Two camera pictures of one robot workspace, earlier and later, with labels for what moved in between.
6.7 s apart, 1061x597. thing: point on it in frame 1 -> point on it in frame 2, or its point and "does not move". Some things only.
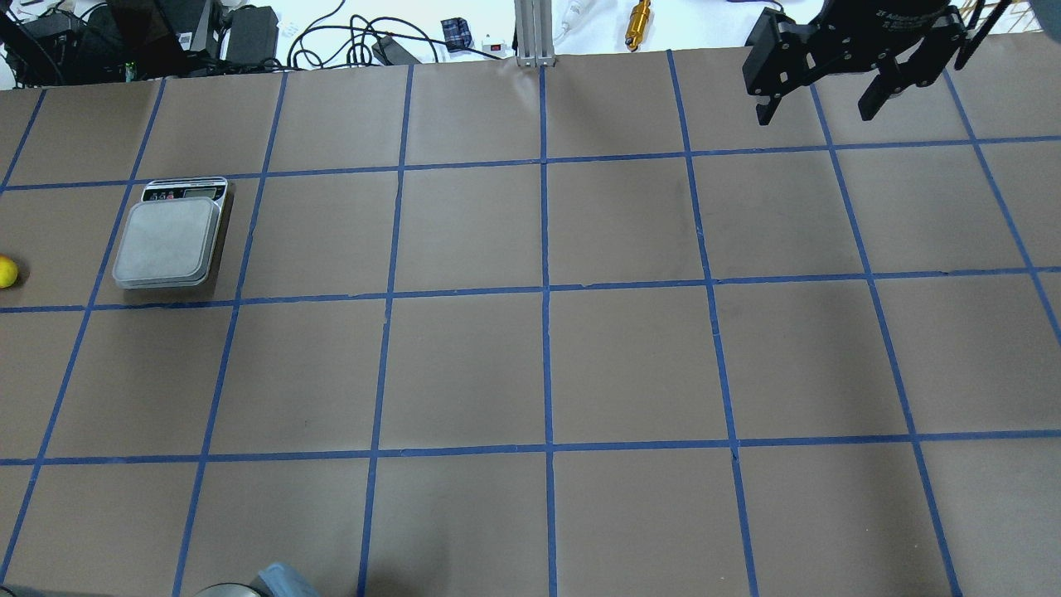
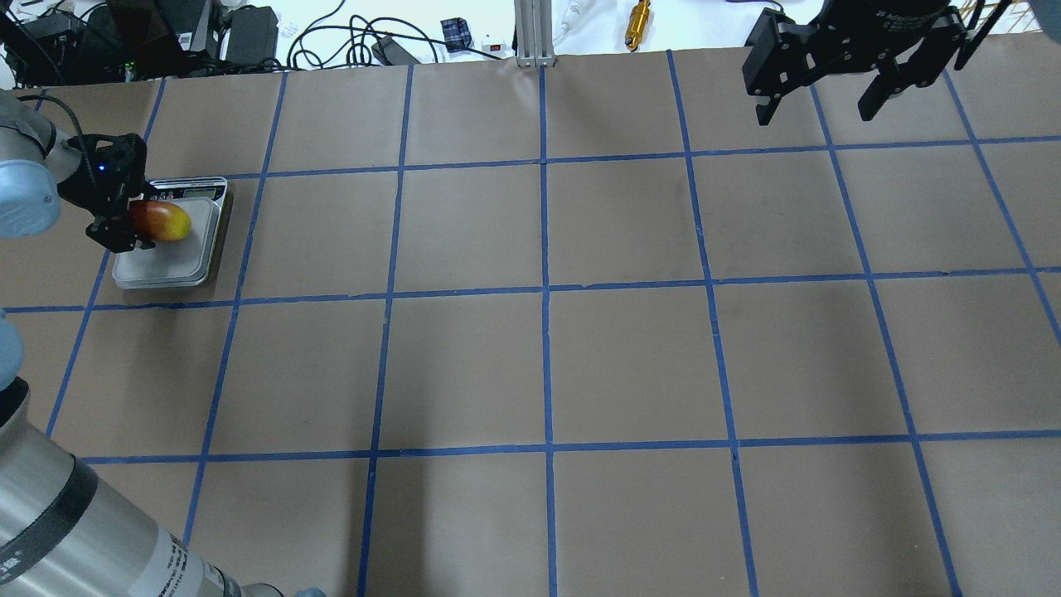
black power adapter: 254,35 does not move
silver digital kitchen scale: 169,237 does not move
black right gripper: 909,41 does not move
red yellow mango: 8,272 -> 160,220
